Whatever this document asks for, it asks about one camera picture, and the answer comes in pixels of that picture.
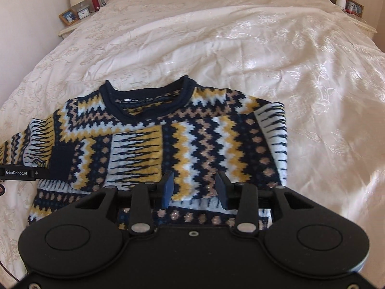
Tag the cream right nightstand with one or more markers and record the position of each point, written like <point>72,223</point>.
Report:
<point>363,25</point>

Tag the small white alarm clock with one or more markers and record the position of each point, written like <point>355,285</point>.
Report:
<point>83,13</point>

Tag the cream left nightstand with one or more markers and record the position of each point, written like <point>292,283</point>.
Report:
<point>65,32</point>

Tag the navy yellow patterned knit sweater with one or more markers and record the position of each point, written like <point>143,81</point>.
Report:
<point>126,138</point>

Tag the red bottle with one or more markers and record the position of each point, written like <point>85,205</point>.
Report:
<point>96,5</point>

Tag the white floral duvet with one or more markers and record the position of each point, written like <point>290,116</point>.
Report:
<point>306,54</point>

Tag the brown photo frame right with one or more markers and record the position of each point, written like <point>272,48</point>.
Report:
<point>353,7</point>

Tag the white jar on nightstand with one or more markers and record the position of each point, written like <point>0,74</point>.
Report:
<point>341,3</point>

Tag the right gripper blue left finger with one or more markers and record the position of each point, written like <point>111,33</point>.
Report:
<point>164,190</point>

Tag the wooden photo frame left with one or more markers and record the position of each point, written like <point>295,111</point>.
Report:
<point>69,17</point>

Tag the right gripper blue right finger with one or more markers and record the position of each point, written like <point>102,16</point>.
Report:
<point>226,191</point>

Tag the cream nightstand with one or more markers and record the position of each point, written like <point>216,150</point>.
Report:
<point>65,32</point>
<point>363,25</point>

